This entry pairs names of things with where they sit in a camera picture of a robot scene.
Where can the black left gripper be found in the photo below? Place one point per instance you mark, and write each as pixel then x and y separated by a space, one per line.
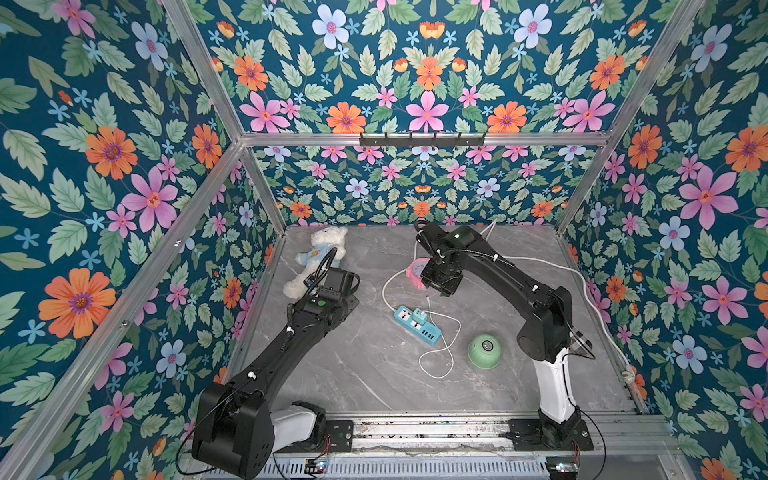
pixel 352 301

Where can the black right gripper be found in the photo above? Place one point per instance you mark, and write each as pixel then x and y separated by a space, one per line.
pixel 437 279

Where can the teal USB wall charger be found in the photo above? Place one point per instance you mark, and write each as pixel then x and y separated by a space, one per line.
pixel 420 316

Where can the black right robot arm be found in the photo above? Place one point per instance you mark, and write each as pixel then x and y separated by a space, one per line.
pixel 547 336

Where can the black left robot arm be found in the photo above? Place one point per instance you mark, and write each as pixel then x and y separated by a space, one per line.
pixel 237 429

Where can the pink alarm clock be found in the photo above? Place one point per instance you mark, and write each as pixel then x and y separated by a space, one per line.
pixel 414 273

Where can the white plush teddy bear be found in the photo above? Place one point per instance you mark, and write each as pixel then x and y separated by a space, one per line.
pixel 322 242

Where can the teal power strip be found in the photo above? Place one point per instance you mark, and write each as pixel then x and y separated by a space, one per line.
pixel 428 332

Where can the black wall hook rack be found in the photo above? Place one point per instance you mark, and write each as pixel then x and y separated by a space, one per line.
pixel 411 139

